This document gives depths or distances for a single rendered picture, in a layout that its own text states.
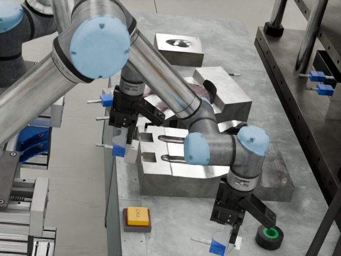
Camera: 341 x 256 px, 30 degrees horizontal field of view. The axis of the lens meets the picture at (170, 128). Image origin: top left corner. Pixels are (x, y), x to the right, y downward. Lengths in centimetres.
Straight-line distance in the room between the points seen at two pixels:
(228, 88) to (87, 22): 126
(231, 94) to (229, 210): 88
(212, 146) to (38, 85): 42
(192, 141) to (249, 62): 149
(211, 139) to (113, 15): 39
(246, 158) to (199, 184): 55
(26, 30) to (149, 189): 62
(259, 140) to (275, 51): 166
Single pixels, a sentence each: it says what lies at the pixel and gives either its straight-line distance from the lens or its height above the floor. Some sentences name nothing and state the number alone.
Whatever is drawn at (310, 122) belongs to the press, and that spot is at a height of 79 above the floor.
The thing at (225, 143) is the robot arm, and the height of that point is 128.
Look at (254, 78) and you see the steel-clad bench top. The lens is 279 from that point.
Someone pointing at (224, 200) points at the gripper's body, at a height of 110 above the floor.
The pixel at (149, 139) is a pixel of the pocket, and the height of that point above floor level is 86.
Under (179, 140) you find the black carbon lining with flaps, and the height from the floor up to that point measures 88.
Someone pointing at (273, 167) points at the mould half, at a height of 86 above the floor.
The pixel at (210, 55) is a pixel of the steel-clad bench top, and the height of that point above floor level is 80.
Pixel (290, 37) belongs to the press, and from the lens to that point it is 329.
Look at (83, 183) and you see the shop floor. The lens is 329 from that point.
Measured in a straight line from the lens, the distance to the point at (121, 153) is 196.
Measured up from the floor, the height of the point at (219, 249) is 94.
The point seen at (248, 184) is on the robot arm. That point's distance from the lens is 155.
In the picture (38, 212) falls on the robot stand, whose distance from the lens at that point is 166.
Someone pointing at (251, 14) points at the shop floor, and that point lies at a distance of 547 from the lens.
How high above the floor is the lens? 211
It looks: 34 degrees down
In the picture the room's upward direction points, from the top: 11 degrees clockwise
